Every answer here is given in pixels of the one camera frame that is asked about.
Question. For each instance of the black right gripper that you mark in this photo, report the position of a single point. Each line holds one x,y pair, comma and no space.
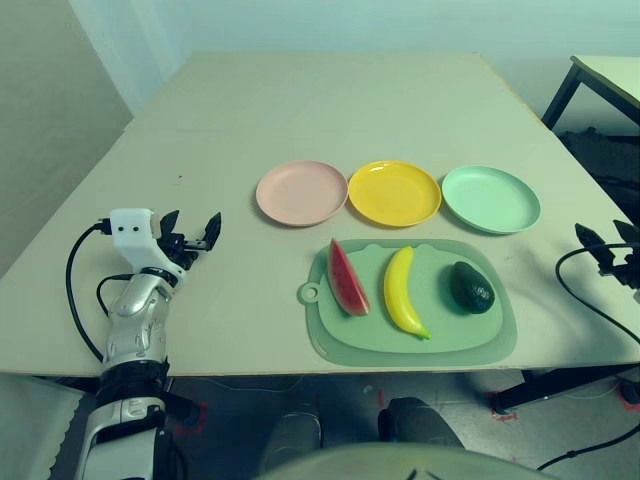
622,265

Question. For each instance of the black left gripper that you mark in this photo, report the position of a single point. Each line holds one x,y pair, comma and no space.
180,250

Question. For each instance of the dark green toy avocado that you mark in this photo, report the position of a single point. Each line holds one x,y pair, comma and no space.
472,290

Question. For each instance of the toy watermelon slice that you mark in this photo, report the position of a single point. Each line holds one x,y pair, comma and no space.
347,280

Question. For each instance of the yellow toy banana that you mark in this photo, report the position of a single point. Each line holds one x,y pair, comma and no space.
400,295

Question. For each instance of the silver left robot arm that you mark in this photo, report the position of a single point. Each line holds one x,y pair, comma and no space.
135,320

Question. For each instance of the pink plastic plate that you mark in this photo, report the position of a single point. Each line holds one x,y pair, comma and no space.
300,192

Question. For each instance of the mint green plastic plate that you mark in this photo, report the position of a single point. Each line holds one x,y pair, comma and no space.
490,200

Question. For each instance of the black table leg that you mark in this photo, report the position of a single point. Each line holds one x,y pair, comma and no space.
550,387

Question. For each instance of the green silicone placemat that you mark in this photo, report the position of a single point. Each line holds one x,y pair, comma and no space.
450,335

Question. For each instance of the red floor tape mark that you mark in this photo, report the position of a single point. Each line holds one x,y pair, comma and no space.
502,412
195,422
381,397

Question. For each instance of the yellow plastic plate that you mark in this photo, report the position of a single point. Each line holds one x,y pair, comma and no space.
395,195

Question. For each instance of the grey robot left knee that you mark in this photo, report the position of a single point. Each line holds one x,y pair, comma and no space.
292,440

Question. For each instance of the grey robot knee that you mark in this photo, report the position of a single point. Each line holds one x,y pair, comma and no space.
420,425
292,440

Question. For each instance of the white scalloped floor sheet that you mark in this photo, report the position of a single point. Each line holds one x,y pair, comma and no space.
35,430

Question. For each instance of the grey robot right knee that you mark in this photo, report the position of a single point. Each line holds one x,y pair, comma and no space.
420,425

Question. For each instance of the pale robot torso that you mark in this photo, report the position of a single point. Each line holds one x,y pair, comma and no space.
400,465

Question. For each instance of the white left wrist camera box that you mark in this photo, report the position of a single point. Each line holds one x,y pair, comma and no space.
130,227

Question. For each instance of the side table with black frame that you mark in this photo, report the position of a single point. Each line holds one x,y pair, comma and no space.
615,75

